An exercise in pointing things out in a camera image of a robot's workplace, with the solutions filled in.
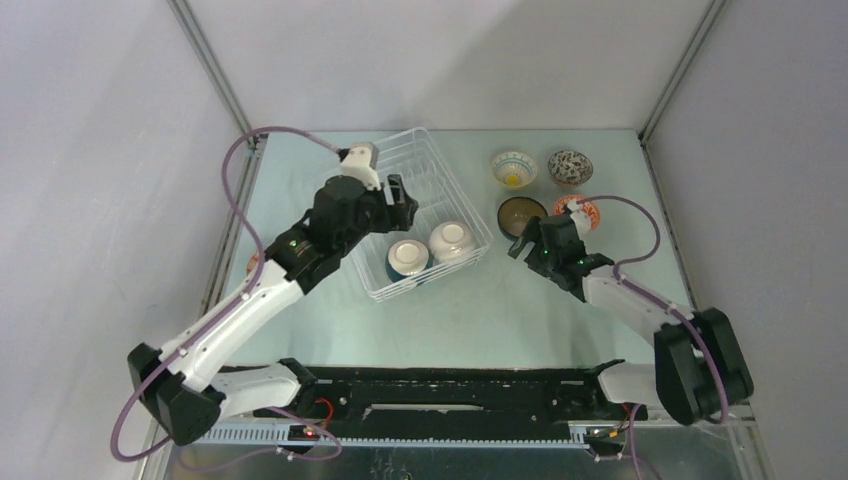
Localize white and navy bowl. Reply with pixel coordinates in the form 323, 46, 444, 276
385, 239, 433, 282

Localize plain white bowl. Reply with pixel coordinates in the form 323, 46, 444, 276
428, 221, 477, 263

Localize white wire dish rack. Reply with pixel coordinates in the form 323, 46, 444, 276
351, 127, 493, 302

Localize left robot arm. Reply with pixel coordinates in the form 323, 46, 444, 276
127, 174, 418, 446

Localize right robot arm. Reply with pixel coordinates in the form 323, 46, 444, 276
508, 212, 755, 426

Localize yellow patterned bowl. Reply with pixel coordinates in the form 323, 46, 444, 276
490, 150, 538, 190

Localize aluminium frame rail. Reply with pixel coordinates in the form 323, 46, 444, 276
166, 0, 252, 134

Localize blue zigzag orange-inside bowl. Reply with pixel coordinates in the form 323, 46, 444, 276
246, 253, 260, 275

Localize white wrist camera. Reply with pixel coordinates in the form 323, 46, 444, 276
565, 200, 592, 236
338, 142, 382, 191

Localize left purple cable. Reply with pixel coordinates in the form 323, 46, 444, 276
109, 127, 346, 465

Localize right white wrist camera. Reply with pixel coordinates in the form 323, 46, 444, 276
565, 200, 592, 236

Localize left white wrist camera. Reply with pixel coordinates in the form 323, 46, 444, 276
338, 142, 382, 191

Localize white bowl red rings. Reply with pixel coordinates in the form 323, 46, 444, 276
553, 194, 602, 232

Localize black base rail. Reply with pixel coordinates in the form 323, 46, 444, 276
185, 360, 727, 442

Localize dark teal bowl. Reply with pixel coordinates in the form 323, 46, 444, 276
496, 196, 548, 240

